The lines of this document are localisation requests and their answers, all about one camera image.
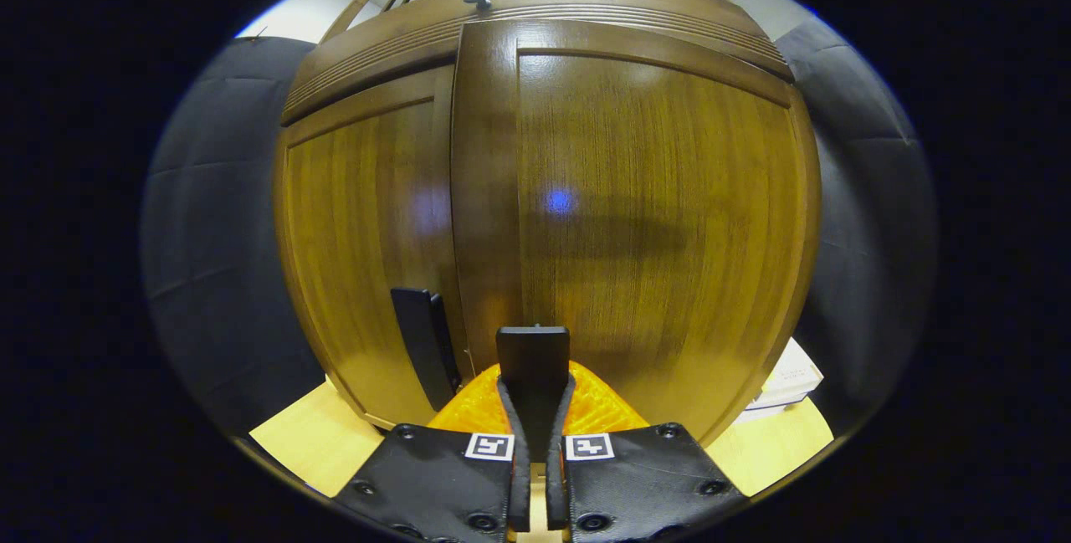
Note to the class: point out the wooden shoe cabinet door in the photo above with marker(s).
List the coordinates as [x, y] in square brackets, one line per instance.
[360, 233]
[653, 233]

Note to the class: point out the black backdrop cloth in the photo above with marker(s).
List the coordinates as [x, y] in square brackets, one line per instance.
[217, 217]

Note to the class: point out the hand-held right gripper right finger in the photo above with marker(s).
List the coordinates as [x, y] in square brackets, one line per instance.
[644, 484]

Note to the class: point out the wooden cabinet drawer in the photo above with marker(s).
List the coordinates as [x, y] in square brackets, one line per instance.
[402, 20]

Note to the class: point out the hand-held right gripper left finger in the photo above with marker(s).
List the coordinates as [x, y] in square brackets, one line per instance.
[435, 484]

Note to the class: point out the white box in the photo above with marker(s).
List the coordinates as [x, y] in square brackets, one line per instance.
[791, 380]

